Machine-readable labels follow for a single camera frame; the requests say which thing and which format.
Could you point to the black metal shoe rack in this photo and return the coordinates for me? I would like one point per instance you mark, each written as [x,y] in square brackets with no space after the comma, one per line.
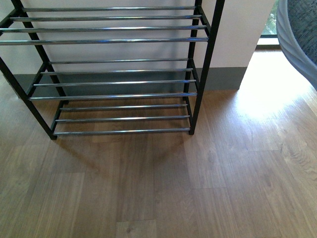
[113,64]

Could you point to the grey sneaker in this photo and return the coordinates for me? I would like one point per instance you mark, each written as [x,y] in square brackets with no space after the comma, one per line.
[297,35]

